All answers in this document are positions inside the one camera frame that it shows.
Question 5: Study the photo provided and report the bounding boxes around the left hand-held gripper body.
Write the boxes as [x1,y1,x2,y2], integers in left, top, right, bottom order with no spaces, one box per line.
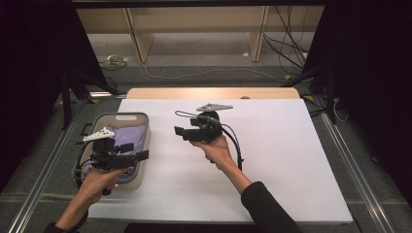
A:
[83,126,137,171]

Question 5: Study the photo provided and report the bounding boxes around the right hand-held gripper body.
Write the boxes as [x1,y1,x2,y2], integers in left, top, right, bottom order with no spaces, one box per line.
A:
[183,102,234,144]

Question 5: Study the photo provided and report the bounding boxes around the purple pants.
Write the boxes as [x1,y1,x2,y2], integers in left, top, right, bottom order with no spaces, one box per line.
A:
[83,124,148,184]

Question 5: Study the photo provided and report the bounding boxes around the grey rimmed beige basket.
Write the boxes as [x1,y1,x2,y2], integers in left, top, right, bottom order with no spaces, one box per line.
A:
[71,112,152,192]

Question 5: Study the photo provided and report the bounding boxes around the person's right hand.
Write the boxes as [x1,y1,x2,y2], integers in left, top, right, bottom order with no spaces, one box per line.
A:
[190,135,238,173]

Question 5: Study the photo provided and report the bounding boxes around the person's left hand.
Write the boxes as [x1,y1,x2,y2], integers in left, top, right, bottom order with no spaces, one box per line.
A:
[77,167,131,206]

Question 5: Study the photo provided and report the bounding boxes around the light wooden table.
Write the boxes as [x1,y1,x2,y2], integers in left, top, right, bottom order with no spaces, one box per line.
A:
[125,86,301,100]

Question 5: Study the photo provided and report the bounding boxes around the black floor socket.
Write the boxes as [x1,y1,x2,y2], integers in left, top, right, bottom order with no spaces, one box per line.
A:
[80,122,93,137]

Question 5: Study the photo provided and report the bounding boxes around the black tripod stand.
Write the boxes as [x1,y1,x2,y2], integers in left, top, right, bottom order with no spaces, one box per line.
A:
[284,63,338,125]
[60,68,121,130]

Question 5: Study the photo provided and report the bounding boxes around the white table board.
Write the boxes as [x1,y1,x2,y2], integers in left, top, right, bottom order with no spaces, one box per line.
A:
[86,98,354,224]

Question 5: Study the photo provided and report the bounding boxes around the wooden background desk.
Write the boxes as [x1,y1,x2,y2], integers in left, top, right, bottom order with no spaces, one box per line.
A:
[77,5,325,63]

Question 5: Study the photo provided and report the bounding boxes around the black curtain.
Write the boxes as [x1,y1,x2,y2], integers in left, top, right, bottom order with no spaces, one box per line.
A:
[302,0,412,210]
[0,0,109,192]

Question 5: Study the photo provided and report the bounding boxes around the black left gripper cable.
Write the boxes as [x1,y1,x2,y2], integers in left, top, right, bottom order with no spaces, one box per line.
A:
[73,141,95,189]

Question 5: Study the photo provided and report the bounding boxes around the long white floor cable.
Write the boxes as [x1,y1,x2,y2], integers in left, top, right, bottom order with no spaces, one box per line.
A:
[139,62,288,83]

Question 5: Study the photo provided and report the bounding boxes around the aluminium floor rail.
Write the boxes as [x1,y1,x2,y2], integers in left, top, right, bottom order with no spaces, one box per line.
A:
[8,100,90,233]
[319,112,395,233]

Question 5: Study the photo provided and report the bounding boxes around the coiled pale cable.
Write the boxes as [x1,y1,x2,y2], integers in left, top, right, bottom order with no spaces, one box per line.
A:
[98,54,130,72]

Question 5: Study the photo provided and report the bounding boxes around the black overhead frame bar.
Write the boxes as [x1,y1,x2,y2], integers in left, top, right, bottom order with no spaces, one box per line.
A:
[71,0,326,10]

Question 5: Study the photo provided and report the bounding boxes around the bundle of black cables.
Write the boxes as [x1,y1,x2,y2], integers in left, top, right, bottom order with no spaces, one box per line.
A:
[262,5,309,76]

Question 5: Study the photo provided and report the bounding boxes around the short white cable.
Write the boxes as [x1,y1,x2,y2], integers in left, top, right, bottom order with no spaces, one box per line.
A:
[332,98,350,123]

